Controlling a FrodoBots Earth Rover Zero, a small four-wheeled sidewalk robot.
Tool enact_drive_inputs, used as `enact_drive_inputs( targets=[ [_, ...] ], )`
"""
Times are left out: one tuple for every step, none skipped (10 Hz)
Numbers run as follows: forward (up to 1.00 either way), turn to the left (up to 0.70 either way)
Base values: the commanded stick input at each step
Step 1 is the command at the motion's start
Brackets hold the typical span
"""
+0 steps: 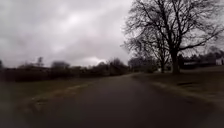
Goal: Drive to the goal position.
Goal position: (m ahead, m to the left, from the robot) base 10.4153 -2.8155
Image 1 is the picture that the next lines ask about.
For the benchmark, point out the dark asphalt road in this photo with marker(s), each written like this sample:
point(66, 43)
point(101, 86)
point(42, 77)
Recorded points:
point(120, 103)

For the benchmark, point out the dark line of trees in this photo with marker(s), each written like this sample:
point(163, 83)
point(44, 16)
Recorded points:
point(66, 72)

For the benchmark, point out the large bare tree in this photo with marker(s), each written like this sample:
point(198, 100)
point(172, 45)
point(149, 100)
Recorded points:
point(174, 53)

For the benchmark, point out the dry grass verge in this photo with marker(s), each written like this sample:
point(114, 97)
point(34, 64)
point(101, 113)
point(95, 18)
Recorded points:
point(186, 80)

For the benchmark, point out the brownish grass field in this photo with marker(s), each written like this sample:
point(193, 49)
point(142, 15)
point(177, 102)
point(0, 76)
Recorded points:
point(33, 88)

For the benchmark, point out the white building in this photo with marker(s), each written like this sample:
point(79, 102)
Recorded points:
point(219, 61)

